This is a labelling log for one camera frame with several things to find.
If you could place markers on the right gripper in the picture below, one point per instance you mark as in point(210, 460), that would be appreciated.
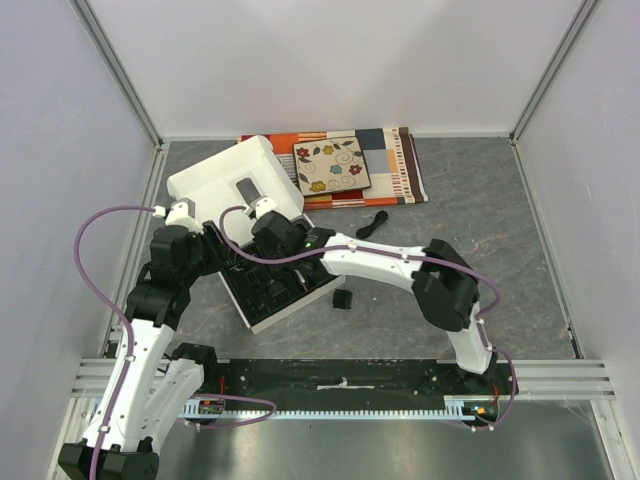
point(279, 250)

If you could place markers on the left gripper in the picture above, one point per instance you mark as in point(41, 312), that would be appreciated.
point(221, 254)

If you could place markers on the black comb guard attachment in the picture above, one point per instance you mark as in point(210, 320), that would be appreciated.
point(342, 299)

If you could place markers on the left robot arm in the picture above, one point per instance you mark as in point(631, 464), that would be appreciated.
point(135, 415)

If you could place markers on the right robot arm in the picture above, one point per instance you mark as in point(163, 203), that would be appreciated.
point(446, 294)

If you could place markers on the floral square plate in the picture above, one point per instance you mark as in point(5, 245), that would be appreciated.
point(330, 165)

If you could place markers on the patchwork orange cloth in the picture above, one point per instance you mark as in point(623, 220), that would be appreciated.
point(392, 162)

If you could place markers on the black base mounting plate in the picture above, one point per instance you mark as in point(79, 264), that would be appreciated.
point(350, 381)

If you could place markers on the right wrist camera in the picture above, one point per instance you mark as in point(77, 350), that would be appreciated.
point(260, 207)

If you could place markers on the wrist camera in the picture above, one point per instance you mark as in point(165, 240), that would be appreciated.
point(260, 207)
point(180, 213)

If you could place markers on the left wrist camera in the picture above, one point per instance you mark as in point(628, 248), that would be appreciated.
point(180, 213)

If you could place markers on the grey cable duct rail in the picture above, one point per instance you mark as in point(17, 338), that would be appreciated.
point(204, 409)

